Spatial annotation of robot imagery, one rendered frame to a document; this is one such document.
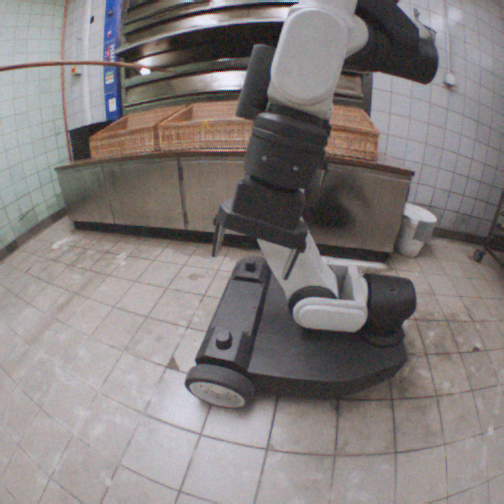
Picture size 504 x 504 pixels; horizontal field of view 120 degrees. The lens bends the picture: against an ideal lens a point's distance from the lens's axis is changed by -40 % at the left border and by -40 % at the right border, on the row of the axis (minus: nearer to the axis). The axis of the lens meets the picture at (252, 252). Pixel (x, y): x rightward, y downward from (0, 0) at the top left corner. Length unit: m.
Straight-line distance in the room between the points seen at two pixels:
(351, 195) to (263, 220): 0.97
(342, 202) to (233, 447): 1.12
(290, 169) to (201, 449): 0.73
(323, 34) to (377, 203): 1.09
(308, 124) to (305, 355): 0.60
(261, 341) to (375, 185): 0.89
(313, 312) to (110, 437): 0.74
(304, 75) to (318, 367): 0.65
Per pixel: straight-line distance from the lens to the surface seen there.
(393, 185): 1.27
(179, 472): 0.78
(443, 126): 1.98
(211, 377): 0.63
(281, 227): 0.30
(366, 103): 1.75
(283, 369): 0.68
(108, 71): 2.37
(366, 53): 0.53
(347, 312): 0.65
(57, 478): 0.97
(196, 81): 1.89
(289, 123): 0.25
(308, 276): 0.62
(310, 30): 0.26
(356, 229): 1.31
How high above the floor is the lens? 0.75
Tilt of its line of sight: 33 degrees down
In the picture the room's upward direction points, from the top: straight up
